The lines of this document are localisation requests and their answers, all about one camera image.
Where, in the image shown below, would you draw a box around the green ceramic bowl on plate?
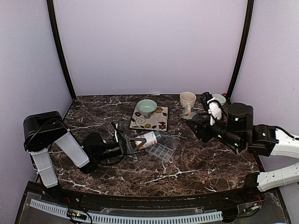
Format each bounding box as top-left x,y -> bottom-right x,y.
136,99 -> 157,119

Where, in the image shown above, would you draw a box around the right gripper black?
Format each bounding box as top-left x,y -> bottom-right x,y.
187,112 -> 245,149

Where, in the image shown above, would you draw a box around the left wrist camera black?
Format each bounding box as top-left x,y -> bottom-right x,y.
117,120 -> 124,132

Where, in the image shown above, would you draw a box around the white slotted cable duct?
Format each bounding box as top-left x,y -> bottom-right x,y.
29,199 -> 223,224

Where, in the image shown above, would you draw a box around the small green bowl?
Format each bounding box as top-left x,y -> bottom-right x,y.
212,93 -> 226,105

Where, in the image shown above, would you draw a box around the right black frame post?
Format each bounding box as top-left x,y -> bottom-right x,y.
227,0 -> 254,99

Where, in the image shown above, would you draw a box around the clear plastic pill organizer box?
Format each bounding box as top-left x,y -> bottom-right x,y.
145,131 -> 180,161

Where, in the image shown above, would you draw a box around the left black frame post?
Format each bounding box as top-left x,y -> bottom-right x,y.
46,0 -> 77,100

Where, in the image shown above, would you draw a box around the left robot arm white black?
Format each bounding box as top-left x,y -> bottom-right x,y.
23,111 -> 146,203

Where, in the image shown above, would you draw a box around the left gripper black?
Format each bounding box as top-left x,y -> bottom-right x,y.
95,137 -> 146,162

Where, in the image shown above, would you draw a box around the black front table rail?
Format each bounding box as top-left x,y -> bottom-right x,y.
39,184 -> 267,212

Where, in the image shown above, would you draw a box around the square floral ceramic plate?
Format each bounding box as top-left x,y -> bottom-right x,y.
129,106 -> 169,131

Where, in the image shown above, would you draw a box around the orange pill bottle grey cap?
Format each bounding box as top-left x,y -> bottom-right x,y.
135,131 -> 159,150

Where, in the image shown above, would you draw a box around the beige ceramic mug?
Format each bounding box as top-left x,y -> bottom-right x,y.
180,91 -> 197,119

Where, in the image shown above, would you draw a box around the black frame post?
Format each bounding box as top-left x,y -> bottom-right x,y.
46,0 -> 77,100
227,0 -> 254,99

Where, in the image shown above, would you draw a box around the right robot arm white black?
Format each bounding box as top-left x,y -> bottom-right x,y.
186,100 -> 299,203

